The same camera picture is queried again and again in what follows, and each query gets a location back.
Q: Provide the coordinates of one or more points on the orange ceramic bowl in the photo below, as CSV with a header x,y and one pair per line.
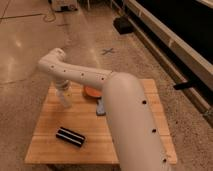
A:
x,y
91,92

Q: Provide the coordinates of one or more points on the black floor object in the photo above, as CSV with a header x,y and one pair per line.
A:
x,y
122,25

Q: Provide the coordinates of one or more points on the black white striped box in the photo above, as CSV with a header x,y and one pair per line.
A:
x,y
70,136

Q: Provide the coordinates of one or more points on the blue sponge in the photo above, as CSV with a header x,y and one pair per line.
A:
x,y
100,111

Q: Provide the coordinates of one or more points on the long white rail frame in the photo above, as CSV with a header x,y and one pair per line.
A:
x,y
196,62

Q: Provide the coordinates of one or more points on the white equipment box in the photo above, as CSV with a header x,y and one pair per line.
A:
x,y
63,5

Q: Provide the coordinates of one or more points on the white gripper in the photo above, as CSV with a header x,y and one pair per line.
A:
x,y
62,85

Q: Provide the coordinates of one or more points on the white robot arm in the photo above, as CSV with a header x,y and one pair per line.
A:
x,y
133,128

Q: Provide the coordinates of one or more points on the wooden folding table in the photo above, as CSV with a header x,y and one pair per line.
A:
x,y
80,117

